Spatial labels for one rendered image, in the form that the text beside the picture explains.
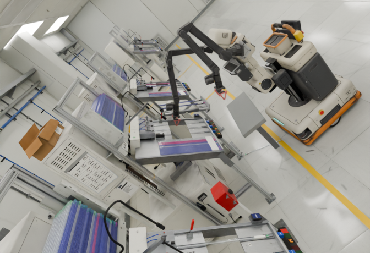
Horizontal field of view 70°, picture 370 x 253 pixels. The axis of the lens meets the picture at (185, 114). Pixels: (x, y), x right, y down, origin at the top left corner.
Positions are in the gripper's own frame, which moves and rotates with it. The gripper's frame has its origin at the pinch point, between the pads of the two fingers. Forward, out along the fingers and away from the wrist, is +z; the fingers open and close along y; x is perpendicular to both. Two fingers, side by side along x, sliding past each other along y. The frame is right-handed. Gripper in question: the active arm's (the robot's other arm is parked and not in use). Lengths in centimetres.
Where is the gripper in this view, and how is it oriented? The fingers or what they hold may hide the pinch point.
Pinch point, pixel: (175, 122)
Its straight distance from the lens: 263.6
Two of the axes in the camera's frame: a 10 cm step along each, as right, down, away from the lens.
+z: -0.2, 9.2, 3.8
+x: 9.8, -0.5, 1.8
